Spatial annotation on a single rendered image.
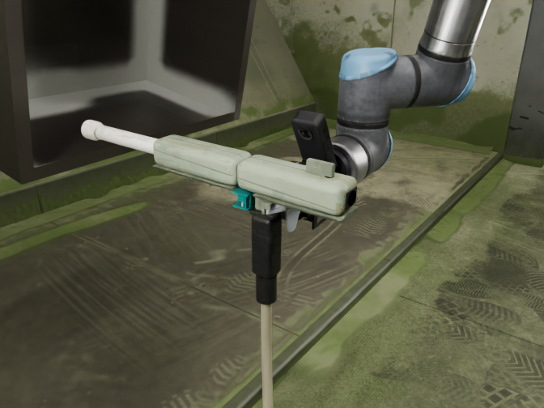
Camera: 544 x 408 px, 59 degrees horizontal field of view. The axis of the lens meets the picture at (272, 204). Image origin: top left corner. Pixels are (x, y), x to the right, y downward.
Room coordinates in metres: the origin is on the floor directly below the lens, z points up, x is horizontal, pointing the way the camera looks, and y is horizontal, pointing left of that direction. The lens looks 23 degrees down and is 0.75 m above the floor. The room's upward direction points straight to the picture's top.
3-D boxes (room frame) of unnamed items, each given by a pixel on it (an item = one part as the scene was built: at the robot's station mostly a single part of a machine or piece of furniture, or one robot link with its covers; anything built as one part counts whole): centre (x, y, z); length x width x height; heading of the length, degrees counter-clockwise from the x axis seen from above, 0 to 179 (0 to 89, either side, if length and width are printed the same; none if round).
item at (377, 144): (0.84, -0.16, 0.50); 0.12 x 0.09 x 0.10; 146
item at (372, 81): (0.84, -0.17, 0.61); 0.12 x 0.09 x 0.12; 108
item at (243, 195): (0.60, 0.03, 0.50); 0.04 x 0.03 x 0.02; 145
